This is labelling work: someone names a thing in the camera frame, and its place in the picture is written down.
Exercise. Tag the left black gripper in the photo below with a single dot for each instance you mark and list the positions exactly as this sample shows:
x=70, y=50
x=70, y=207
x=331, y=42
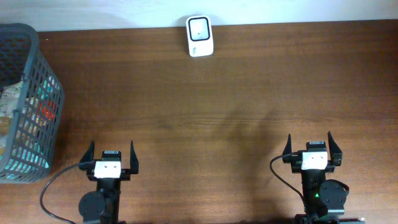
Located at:
x=87, y=162

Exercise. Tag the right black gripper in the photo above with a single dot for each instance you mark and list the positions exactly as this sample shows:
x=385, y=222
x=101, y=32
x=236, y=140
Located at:
x=287, y=157

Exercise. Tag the orange noodle packet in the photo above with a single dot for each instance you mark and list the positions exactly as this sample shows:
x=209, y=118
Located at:
x=48, y=109

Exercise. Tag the teal Kleenex tissue pack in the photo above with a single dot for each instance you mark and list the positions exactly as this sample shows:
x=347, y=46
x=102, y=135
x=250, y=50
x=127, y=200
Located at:
x=23, y=166

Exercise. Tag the beige snack bag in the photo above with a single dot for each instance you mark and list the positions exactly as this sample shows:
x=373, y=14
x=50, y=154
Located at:
x=9, y=100

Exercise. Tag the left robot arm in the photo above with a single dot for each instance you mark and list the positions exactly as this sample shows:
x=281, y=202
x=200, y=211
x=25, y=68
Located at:
x=102, y=205

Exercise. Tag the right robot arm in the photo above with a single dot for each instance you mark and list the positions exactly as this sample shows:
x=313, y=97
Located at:
x=323, y=198

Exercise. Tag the white barcode scanner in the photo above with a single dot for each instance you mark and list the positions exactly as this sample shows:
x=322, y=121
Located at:
x=199, y=36

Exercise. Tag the dark grey plastic basket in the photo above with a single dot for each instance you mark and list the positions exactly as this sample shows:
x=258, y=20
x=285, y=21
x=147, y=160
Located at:
x=22, y=60

